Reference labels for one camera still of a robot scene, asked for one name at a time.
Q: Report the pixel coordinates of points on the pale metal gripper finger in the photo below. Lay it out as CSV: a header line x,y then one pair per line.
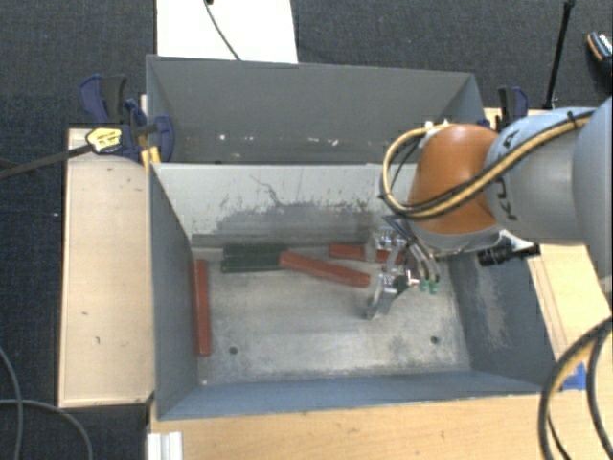
x,y
383,291
381,241

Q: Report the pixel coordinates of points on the red-brown flat block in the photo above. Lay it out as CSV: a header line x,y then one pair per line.
x,y
347,251
325,269
202,305

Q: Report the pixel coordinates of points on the grey metal bin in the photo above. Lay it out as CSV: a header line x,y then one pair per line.
x,y
306,324

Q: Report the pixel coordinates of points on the dark green flat block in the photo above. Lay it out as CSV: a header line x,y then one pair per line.
x,y
251,249
249,264

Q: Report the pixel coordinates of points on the pale wood flat board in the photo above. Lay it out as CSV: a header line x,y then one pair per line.
x,y
107,266

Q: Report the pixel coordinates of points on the black cylinder on white bracket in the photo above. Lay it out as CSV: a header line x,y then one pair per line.
x,y
498,255

